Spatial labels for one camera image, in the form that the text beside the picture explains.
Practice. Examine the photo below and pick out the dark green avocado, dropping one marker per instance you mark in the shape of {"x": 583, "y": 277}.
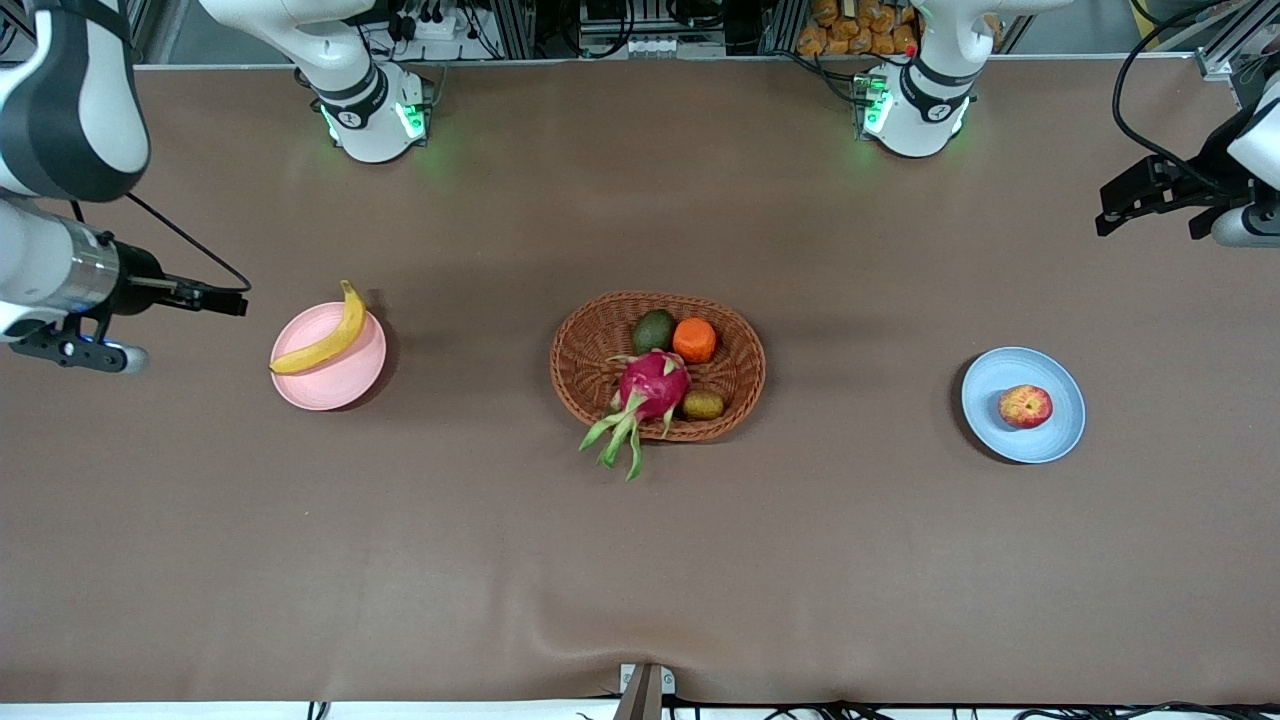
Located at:
{"x": 652, "y": 332}

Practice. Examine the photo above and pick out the orange packaged snacks pile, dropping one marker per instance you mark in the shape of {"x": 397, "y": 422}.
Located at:
{"x": 850, "y": 30}

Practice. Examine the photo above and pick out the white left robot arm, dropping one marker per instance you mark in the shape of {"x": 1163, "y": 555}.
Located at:
{"x": 925, "y": 110}

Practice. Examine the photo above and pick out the metal table clamp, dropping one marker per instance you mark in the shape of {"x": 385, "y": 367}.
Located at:
{"x": 645, "y": 690}

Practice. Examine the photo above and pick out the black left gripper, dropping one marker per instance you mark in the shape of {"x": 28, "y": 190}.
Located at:
{"x": 1208, "y": 168}

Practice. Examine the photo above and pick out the aluminium frame post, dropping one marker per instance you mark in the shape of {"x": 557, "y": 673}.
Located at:
{"x": 1240, "y": 55}

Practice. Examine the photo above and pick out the brown green kiwi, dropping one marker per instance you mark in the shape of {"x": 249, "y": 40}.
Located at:
{"x": 703, "y": 405}

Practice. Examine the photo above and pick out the white connector strip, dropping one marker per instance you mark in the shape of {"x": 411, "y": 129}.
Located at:
{"x": 675, "y": 46}

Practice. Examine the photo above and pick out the red yellow apple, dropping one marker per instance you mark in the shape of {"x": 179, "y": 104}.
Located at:
{"x": 1025, "y": 407}

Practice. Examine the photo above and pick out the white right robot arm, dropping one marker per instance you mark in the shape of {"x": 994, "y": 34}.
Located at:
{"x": 70, "y": 100}

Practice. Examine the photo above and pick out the brown wicker basket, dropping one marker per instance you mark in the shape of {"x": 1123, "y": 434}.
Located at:
{"x": 735, "y": 375}

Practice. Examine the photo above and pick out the light blue round plate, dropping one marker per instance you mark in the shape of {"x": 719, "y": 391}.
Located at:
{"x": 1055, "y": 440}

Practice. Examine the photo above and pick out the pink dragon fruit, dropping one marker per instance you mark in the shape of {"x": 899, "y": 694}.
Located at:
{"x": 652, "y": 385}

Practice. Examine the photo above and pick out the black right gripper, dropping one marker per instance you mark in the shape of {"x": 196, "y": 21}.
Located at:
{"x": 140, "y": 276}

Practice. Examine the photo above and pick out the yellow banana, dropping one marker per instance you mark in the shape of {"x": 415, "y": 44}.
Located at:
{"x": 335, "y": 340}

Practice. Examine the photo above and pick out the pink round plate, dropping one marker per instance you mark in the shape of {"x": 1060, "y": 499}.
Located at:
{"x": 330, "y": 385}

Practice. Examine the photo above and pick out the brown table cloth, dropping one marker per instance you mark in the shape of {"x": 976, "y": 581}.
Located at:
{"x": 640, "y": 560}

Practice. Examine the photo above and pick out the white power strip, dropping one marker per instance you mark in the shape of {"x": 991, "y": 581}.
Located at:
{"x": 430, "y": 25}

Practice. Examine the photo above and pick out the orange tangerine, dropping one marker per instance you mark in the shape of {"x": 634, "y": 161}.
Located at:
{"x": 694, "y": 340}

